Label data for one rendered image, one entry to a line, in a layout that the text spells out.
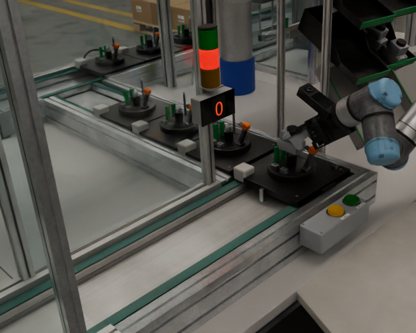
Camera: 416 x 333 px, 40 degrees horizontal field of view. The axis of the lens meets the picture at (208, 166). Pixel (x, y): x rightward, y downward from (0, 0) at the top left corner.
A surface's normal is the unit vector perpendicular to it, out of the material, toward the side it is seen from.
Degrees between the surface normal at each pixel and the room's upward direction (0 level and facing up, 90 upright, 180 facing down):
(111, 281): 0
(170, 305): 0
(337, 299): 0
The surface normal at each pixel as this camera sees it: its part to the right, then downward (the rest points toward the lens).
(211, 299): 0.68, 0.31
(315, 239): -0.73, 0.36
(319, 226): -0.06, -0.88
